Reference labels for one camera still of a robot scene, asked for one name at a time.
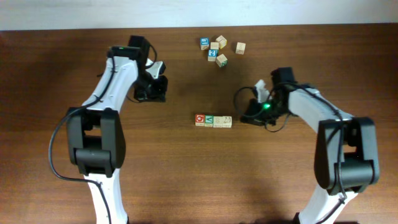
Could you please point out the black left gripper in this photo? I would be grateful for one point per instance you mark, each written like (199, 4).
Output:
(158, 96)

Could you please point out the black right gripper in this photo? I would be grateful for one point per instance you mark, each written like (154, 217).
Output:
(254, 119)

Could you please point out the wooden block with animal drawing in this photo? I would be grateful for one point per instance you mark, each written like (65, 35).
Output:
(227, 122)

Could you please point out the wooden block green V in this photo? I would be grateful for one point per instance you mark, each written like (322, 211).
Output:
(209, 120)

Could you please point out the wooden block red Q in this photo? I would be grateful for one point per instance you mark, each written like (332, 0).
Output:
(199, 120)

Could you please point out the wooden block number 8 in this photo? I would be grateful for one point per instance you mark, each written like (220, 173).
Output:
(218, 121)

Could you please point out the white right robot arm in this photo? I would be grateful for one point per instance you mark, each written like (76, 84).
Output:
(346, 155)

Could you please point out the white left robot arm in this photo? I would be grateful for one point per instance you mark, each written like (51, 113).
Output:
(96, 142)

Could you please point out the wooden block J green N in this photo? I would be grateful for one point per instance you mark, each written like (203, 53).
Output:
(221, 60)

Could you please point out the plain wooden block far right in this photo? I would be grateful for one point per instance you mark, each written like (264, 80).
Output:
(240, 48)

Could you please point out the wooden block blue top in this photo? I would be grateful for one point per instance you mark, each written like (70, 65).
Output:
(204, 43)

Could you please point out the wooden block blue 2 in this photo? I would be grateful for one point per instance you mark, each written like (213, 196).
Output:
(212, 55)

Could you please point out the wooden block dark green side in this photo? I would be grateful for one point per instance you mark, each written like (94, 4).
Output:
(214, 45)

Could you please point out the wooden block yellow side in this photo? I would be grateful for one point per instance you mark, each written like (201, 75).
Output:
(222, 41)

